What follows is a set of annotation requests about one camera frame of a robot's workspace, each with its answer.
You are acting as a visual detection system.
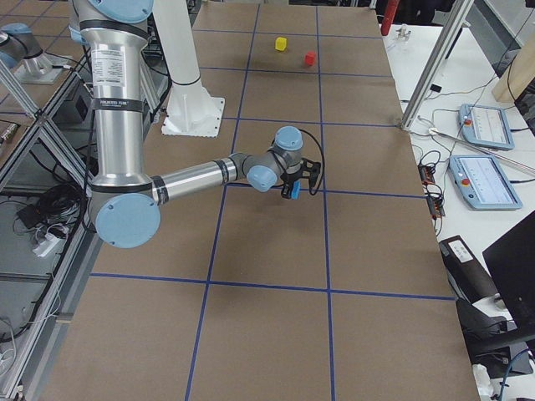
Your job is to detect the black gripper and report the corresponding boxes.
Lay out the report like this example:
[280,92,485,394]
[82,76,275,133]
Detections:
[281,158,321,199]

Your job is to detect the blue foam block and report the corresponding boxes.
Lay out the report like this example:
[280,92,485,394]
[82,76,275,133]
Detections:
[290,180,301,200]

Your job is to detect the red foam block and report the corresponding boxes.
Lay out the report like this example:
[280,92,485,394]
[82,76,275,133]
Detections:
[304,51,317,67]

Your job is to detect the yellow foam block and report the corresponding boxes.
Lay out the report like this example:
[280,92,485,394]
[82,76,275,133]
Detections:
[274,37,288,52]

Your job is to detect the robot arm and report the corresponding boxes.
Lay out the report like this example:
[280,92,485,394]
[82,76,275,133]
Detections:
[69,1,324,248]

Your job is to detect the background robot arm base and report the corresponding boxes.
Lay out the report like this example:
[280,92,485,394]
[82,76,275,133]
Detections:
[1,23,63,85]

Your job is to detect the brown paper table mat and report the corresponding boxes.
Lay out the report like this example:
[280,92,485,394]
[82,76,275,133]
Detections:
[41,3,478,400]

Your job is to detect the lower teach pendant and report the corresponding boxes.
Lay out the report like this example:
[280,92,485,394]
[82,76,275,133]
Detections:
[448,155,522,211]

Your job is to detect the teach pendant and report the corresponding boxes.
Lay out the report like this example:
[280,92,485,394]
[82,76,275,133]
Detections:
[448,155,522,211]
[458,104,515,150]

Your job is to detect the upper teach pendant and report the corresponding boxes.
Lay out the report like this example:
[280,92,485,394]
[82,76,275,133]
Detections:
[458,104,515,150]

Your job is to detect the red cylinder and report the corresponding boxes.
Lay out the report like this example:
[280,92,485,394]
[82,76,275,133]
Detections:
[380,0,400,36]

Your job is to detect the black monitor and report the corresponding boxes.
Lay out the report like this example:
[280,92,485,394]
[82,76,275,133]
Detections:
[456,214,534,357]

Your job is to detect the white power strip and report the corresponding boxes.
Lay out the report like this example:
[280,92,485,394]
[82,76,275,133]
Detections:
[33,234,60,257]

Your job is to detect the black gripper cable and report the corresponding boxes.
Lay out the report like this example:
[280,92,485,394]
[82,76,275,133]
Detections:
[298,128,326,196]

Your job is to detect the white central robot pedestal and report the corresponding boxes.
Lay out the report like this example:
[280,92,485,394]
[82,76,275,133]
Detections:
[153,0,225,138]

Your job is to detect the aluminium frame post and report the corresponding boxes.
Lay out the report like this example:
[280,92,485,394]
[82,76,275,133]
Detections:
[400,0,474,131]

